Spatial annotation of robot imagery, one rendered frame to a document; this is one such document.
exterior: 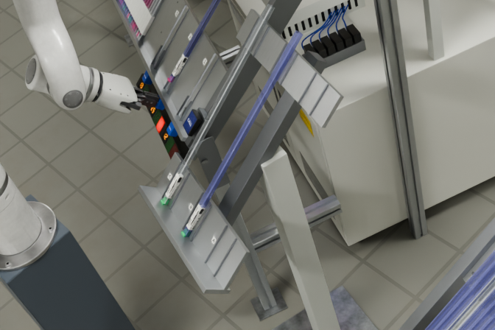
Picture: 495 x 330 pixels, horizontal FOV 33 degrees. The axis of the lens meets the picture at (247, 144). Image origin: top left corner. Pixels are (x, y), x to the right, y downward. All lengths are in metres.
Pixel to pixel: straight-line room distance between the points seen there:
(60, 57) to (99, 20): 1.82
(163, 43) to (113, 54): 1.32
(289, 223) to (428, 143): 0.60
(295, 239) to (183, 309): 0.73
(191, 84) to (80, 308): 0.61
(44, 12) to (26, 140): 1.47
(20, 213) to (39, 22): 0.42
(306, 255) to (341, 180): 0.33
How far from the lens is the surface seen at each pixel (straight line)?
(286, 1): 1.84
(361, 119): 2.16
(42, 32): 1.92
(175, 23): 2.18
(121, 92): 2.05
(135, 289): 2.70
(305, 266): 2.06
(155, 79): 2.17
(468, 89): 2.30
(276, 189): 1.82
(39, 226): 1.99
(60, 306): 2.10
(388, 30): 1.97
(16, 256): 1.98
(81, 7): 3.84
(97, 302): 2.17
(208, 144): 1.94
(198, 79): 2.03
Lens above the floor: 2.12
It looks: 46 degrees down
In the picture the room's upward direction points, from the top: 19 degrees counter-clockwise
